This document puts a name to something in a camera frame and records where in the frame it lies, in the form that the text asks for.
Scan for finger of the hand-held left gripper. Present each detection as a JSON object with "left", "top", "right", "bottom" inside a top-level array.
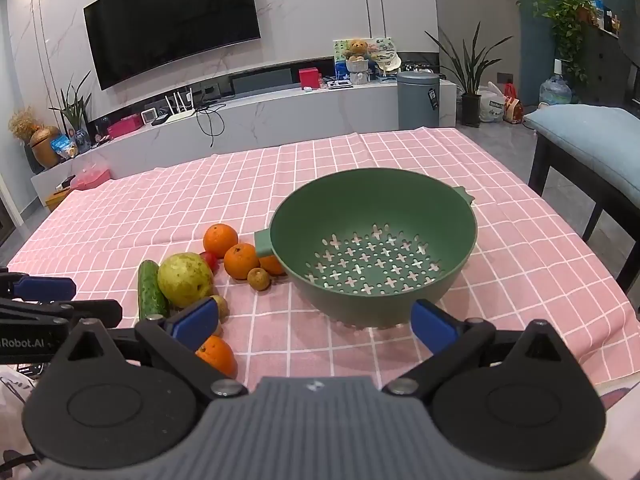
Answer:
[
  {"left": 0, "top": 297, "right": 123, "bottom": 330},
  {"left": 0, "top": 269, "right": 77, "bottom": 302}
]

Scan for yellow-green guava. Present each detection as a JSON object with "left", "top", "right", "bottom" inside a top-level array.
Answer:
[{"left": 157, "top": 252, "right": 216, "bottom": 309}]

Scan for white marble television cabinet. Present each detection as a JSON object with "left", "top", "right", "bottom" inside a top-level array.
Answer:
[{"left": 30, "top": 77, "right": 458, "bottom": 191}]

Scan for blue snack bag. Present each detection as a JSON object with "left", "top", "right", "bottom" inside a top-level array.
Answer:
[{"left": 50, "top": 134, "right": 80, "bottom": 160}]

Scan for large water bottle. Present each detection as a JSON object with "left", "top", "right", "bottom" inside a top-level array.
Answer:
[{"left": 539, "top": 59, "right": 572, "bottom": 107}]

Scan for black soundbar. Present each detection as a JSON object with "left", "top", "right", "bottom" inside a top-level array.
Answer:
[{"left": 229, "top": 67, "right": 293, "bottom": 96}]

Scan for dried flowers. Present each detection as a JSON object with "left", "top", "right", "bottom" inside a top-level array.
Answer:
[{"left": 7, "top": 107, "right": 46, "bottom": 141}]

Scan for golden vase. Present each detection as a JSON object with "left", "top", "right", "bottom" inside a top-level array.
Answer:
[{"left": 29, "top": 126, "right": 63, "bottom": 170}]

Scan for trailing green house plant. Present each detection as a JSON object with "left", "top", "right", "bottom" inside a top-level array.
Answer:
[{"left": 530, "top": 0, "right": 598, "bottom": 86}]

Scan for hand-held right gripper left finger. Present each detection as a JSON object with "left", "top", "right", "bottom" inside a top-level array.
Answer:
[{"left": 59, "top": 298, "right": 248, "bottom": 397}]

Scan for green cucumber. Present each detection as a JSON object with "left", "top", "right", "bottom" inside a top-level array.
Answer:
[{"left": 138, "top": 260, "right": 168, "bottom": 321}]

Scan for pink box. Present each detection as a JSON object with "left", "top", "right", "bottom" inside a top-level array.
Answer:
[{"left": 106, "top": 115, "right": 143, "bottom": 140}]

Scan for red orange bag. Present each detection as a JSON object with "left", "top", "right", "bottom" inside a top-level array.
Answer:
[{"left": 502, "top": 84, "right": 524, "bottom": 123}]

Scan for dark grey side cabinet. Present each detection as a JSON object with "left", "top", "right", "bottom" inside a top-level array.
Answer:
[{"left": 582, "top": 22, "right": 640, "bottom": 111}]

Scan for grey trash can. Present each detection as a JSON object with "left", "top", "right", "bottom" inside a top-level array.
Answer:
[{"left": 396, "top": 71, "right": 441, "bottom": 131}]

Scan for yellow box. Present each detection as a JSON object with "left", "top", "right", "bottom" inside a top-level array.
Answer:
[{"left": 45, "top": 187, "right": 76, "bottom": 211}]

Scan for colourful picture board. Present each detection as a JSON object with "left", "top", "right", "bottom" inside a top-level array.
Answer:
[{"left": 332, "top": 37, "right": 372, "bottom": 86}]

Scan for pink plastic bag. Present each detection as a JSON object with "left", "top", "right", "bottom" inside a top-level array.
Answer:
[{"left": 70, "top": 164, "right": 112, "bottom": 191}]

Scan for white router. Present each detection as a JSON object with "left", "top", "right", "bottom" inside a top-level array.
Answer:
[{"left": 162, "top": 87, "right": 197, "bottom": 123}]

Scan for white plastic bag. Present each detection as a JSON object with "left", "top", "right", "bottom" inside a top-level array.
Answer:
[{"left": 477, "top": 85, "right": 507, "bottom": 123}]

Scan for long-leaf potted plant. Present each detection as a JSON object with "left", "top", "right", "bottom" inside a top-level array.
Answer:
[{"left": 425, "top": 22, "right": 513, "bottom": 128}]

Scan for thin-leaf green plant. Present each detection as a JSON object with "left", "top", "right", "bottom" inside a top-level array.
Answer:
[{"left": 49, "top": 71, "right": 93, "bottom": 136}]

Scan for green colander bowl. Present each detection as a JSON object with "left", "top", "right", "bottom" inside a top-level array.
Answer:
[{"left": 253, "top": 167, "right": 478, "bottom": 331}]

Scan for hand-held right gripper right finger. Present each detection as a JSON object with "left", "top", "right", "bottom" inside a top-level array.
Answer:
[{"left": 382, "top": 299, "right": 576, "bottom": 395}]

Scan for white patterned cloth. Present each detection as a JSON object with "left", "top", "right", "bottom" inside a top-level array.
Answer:
[{"left": 0, "top": 364, "right": 38, "bottom": 480}]

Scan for dark wooden bench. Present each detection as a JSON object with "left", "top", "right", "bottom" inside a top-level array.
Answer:
[{"left": 528, "top": 132, "right": 640, "bottom": 293}]

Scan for orange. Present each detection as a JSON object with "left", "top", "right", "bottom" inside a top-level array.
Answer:
[
  {"left": 202, "top": 223, "right": 239, "bottom": 258},
  {"left": 258, "top": 255, "right": 287, "bottom": 277},
  {"left": 223, "top": 242, "right": 261, "bottom": 281},
  {"left": 195, "top": 335, "right": 238, "bottom": 380}
]

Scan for brown teddy bear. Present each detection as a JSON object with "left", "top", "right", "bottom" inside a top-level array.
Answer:
[{"left": 342, "top": 39, "right": 373, "bottom": 63}]

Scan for light blue seat cushion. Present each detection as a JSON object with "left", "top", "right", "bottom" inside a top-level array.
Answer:
[{"left": 522, "top": 104, "right": 640, "bottom": 201}]

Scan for pink checked tablecloth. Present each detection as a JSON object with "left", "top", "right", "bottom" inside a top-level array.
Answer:
[{"left": 7, "top": 126, "right": 633, "bottom": 396}]

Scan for black cables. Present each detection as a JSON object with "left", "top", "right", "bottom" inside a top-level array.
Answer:
[{"left": 194, "top": 102, "right": 228, "bottom": 148}]

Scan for white hand fan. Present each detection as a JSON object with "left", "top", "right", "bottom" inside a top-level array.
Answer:
[{"left": 370, "top": 37, "right": 402, "bottom": 81}]

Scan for black flat television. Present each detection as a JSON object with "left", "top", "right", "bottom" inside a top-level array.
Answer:
[{"left": 82, "top": 0, "right": 262, "bottom": 91}]

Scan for small brown longan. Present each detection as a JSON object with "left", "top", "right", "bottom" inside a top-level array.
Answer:
[{"left": 247, "top": 267, "right": 272, "bottom": 292}]

